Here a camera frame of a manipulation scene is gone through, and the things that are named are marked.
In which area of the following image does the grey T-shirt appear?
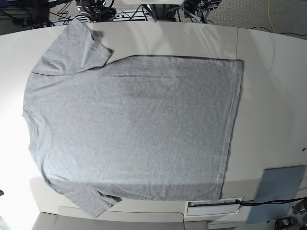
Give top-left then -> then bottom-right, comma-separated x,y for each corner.
23,19 -> 244,217

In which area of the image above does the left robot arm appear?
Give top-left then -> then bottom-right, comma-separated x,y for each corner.
182,0 -> 222,24

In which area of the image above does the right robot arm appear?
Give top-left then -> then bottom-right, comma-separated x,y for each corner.
75,0 -> 117,18

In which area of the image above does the blue-grey board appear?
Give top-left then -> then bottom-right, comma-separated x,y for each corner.
246,165 -> 305,224

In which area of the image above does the black device bottom right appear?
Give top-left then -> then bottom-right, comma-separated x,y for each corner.
274,216 -> 299,230

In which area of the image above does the central camera stand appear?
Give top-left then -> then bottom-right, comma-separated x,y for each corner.
141,0 -> 184,23

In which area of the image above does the white cable grommet tray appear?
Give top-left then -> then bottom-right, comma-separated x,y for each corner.
184,197 -> 243,218

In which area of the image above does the yellow cable on floor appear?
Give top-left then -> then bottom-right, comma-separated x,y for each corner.
266,0 -> 274,33

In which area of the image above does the black cable on table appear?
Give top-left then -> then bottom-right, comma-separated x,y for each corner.
236,197 -> 307,207

